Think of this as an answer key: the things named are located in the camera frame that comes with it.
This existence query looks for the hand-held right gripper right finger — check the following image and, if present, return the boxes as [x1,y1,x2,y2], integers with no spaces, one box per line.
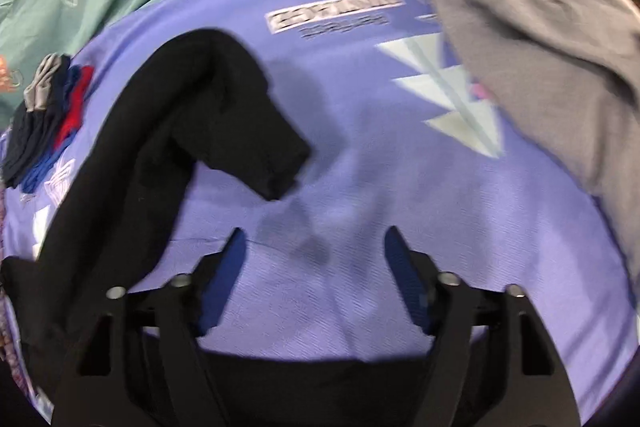
[383,226,582,427]

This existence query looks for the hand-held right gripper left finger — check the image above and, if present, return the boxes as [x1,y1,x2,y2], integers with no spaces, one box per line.
[52,227,249,427]

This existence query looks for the black pants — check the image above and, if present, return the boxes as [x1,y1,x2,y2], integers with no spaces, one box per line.
[0,28,314,410]

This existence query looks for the purple printed blanket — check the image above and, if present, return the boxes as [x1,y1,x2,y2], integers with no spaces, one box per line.
[0,0,638,427]

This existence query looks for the blue folded cloth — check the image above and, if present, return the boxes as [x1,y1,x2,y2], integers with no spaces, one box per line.
[20,141,68,195]

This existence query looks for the red folded cloth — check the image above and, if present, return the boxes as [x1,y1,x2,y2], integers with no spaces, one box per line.
[54,66,96,146]

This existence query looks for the dark navy folded cloth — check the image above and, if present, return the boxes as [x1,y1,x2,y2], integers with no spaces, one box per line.
[2,57,81,190]

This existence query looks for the pink patterned cloth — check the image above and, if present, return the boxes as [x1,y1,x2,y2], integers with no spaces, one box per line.
[0,292,23,388]

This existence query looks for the grey garment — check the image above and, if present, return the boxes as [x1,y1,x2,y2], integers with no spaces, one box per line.
[424,0,640,210]

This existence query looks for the grey folded cloth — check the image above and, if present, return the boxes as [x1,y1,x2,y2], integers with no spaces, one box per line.
[22,53,71,114]

